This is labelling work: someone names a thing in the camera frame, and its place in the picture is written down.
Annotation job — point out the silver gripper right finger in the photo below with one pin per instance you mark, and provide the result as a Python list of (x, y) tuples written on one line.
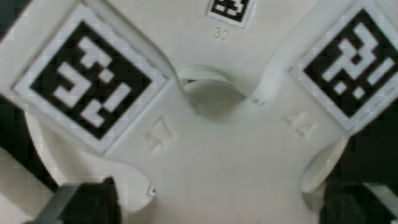
[(359, 203)]

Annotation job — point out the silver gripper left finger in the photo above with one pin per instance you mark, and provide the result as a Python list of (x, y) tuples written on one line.
[(84, 204)]

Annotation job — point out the white cross-shaped table base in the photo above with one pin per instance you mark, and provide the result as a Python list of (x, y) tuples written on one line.
[(345, 70)]

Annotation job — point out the white cylindrical table leg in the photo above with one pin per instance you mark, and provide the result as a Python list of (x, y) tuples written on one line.
[(212, 92)]

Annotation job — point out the white round table top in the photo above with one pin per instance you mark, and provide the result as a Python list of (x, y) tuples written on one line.
[(226, 170)]

